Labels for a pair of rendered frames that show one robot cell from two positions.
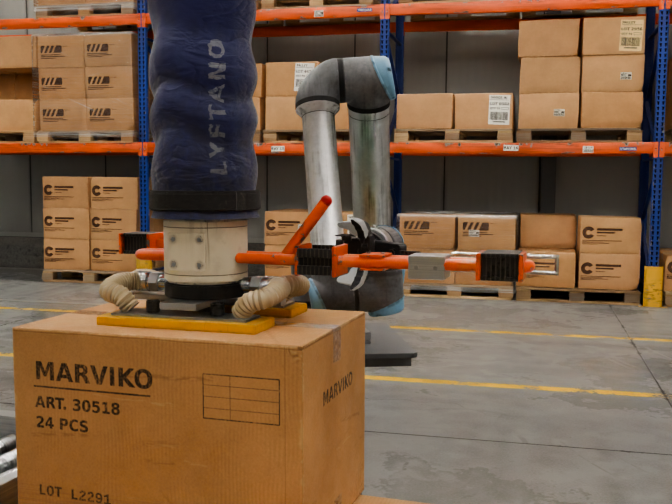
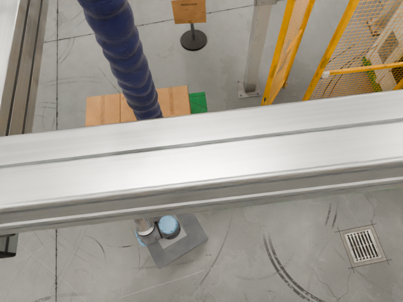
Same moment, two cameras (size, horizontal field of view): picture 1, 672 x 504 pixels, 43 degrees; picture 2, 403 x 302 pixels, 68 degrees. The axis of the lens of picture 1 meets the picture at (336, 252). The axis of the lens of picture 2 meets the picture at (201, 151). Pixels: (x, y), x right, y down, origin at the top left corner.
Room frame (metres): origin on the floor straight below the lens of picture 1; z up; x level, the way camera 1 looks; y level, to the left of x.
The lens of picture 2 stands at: (3.08, 0.26, 3.48)
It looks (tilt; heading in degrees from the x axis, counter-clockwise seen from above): 67 degrees down; 163
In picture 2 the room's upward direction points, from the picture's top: 7 degrees counter-clockwise
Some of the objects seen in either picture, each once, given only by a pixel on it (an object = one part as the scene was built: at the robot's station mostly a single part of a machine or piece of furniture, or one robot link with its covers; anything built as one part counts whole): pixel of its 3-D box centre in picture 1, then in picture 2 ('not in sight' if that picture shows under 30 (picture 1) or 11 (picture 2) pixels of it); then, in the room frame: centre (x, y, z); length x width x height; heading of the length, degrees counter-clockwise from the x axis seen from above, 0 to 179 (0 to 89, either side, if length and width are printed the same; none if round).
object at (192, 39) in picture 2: not in sight; (192, 24); (-0.04, 1.32, 0.31); 0.40 x 0.40 x 0.62
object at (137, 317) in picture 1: (185, 313); not in sight; (1.63, 0.29, 0.97); 0.34 x 0.10 x 0.05; 72
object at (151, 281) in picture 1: (206, 287); not in sight; (1.72, 0.27, 1.01); 0.34 x 0.25 x 0.06; 72
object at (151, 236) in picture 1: (143, 242); not in sight; (2.06, 0.47, 1.07); 0.09 x 0.08 x 0.05; 162
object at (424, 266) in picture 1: (429, 266); not in sight; (1.58, -0.18, 1.07); 0.07 x 0.07 x 0.04; 72
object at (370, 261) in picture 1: (315, 253); not in sight; (1.78, 0.04, 1.08); 0.93 x 0.30 x 0.04; 72
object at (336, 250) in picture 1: (321, 259); not in sight; (1.65, 0.03, 1.08); 0.10 x 0.08 x 0.06; 162
